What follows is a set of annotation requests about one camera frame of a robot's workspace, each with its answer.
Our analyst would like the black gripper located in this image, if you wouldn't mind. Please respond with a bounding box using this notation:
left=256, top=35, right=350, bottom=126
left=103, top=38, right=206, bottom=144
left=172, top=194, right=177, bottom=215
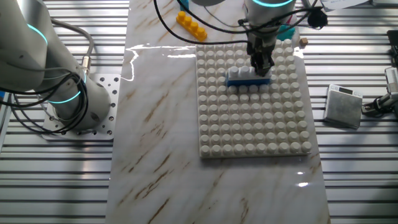
left=246, top=33, right=277, bottom=78

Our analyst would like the white four-stud block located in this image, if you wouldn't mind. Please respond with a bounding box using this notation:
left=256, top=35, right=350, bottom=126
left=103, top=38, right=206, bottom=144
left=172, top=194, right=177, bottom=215
left=228, top=65, right=271, bottom=81

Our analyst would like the blue four-stud block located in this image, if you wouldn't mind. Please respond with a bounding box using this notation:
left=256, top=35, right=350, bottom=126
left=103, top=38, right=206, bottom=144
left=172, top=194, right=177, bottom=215
left=226, top=77, right=271, bottom=88

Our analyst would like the teal four-stud block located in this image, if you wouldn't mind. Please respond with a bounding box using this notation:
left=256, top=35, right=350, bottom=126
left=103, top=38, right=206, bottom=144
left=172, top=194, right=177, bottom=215
left=277, top=24, right=296, bottom=40

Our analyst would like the white studded baseplate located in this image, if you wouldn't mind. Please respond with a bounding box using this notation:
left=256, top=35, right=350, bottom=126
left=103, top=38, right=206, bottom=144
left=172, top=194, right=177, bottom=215
left=195, top=39, right=313, bottom=159

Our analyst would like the orange four-stud block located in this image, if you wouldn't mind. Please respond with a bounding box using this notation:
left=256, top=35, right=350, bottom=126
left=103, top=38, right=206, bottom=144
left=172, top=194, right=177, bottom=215
left=175, top=11, right=208, bottom=42

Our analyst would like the silver digital scale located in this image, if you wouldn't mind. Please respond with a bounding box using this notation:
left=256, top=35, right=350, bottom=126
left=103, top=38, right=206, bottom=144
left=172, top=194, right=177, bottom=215
left=323, top=83, right=364, bottom=130

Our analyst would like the white printed paper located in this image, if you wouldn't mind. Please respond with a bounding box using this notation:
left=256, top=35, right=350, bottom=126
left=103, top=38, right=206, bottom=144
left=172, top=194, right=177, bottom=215
left=322, top=0, right=370, bottom=10

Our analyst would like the white marble board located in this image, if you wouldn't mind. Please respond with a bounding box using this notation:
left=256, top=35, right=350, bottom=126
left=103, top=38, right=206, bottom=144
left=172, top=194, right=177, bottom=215
left=105, top=0, right=332, bottom=224

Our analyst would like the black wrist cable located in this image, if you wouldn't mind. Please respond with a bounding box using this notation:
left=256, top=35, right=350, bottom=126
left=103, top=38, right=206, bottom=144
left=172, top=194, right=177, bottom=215
left=153, top=0, right=329, bottom=46

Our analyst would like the small silver clamped camera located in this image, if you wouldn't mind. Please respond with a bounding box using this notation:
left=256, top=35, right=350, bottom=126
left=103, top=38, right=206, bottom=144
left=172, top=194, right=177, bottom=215
left=360, top=66, right=398, bottom=118

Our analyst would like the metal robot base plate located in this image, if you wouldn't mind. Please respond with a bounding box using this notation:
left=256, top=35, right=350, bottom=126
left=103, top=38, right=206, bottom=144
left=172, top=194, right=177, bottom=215
left=42, top=73, right=122, bottom=141

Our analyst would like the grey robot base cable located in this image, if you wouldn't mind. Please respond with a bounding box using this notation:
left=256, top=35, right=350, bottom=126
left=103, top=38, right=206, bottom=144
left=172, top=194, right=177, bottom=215
left=51, top=18, right=96, bottom=75

